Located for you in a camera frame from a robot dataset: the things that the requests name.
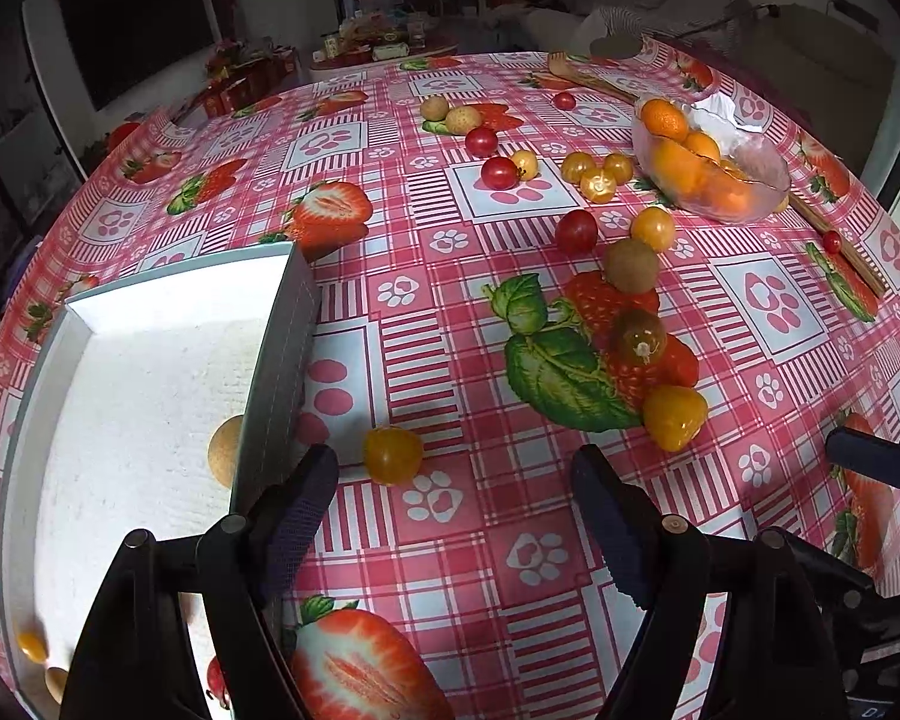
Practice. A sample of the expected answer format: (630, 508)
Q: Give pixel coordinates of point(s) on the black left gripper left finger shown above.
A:
(133, 658)

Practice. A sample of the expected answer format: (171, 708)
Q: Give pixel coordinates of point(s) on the strawberry pattern pink tablecloth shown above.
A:
(481, 561)

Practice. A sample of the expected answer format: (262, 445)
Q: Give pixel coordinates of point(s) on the small red tomato by stick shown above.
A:
(831, 242)

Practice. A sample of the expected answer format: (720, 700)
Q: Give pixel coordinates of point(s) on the clear glass fruit bowl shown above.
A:
(746, 179)

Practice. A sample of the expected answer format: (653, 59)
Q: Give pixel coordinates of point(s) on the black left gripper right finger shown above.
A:
(775, 655)

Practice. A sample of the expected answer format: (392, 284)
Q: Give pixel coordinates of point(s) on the mandarin orange top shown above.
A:
(664, 119)

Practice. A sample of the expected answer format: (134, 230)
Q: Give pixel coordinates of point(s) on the orange yellow physalis fruit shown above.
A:
(674, 415)

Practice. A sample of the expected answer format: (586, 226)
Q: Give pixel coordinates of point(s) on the black television screen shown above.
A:
(118, 44)

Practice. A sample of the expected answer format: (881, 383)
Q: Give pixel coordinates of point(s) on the mandarin orange in bowl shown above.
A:
(676, 170)

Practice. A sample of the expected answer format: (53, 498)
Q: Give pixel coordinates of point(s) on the red cherry tomato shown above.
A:
(576, 233)
(217, 688)
(481, 142)
(500, 173)

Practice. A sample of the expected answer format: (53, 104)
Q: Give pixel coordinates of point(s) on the white crumpled tissue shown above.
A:
(726, 118)

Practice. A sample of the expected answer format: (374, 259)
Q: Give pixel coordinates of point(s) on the white sofa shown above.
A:
(574, 25)

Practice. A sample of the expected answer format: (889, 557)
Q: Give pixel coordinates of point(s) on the yellow cherry tomato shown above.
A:
(33, 647)

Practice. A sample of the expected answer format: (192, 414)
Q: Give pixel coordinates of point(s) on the white shallow tray box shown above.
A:
(113, 428)

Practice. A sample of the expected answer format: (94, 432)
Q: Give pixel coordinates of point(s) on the dark greenish tomato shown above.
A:
(637, 337)

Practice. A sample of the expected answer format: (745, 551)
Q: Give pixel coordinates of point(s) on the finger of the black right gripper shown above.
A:
(862, 623)
(867, 455)

